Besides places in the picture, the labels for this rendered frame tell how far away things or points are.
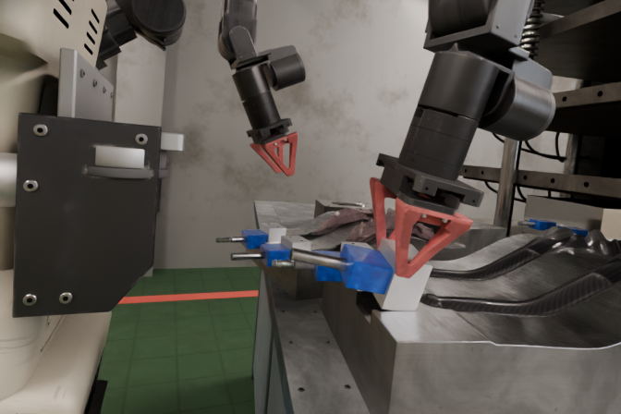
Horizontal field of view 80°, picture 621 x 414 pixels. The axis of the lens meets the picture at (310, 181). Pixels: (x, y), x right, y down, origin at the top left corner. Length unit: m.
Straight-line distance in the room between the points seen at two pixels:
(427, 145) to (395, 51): 3.45
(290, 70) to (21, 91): 0.43
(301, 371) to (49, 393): 0.23
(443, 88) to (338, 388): 0.31
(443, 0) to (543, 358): 0.33
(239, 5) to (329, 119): 2.74
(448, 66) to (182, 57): 2.89
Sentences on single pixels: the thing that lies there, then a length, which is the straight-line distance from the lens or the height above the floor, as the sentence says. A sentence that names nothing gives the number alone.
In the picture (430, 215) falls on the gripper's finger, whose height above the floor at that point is 0.99.
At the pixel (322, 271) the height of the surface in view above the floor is 0.89.
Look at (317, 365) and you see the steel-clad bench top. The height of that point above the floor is 0.80.
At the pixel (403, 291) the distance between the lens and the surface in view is 0.38.
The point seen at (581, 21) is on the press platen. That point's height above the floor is 1.50.
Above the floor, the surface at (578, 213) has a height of 0.93.
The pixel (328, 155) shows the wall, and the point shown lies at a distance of 3.38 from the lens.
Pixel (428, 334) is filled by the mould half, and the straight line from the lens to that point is 0.36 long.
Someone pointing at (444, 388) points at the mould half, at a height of 0.85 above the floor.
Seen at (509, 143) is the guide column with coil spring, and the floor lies 1.13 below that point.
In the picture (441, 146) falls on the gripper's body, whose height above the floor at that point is 1.05.
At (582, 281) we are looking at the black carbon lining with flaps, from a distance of 0.56.
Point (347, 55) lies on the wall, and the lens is 3.53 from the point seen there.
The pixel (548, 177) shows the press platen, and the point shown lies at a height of 1.02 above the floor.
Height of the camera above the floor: 1.04
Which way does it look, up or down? 5 degrees down
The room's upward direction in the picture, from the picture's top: 5 degrees clockwise
